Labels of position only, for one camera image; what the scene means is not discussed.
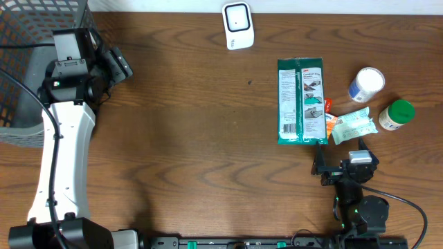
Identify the orange snack packet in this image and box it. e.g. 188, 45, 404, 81
325, 113, 338, 138

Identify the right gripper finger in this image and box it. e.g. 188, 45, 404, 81
358, 138, 379, 163
311, 142, 326, 175

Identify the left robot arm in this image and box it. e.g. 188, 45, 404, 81
4, 47, 145, 248

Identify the red packet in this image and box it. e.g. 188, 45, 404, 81
325, 98, 332, 113

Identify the white barcode scanner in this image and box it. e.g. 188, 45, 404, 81
221, 1, 255, 50

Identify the grey plastic mesh basket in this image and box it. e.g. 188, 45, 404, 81
1, 0, 96, 147

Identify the white tub blue label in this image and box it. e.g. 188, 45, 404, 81
348, 67, 386, 103

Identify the mint green wipes pack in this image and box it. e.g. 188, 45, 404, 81
332, 107, 378, 145

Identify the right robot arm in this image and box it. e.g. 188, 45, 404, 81
311, 139, 389, 248

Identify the green lid white jar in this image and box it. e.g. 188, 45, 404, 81
378, 100, 415, 131

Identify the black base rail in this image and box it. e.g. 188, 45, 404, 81
148, 236, 409, 249

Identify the green box with label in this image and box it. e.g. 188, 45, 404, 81
278, 57, 328, 145

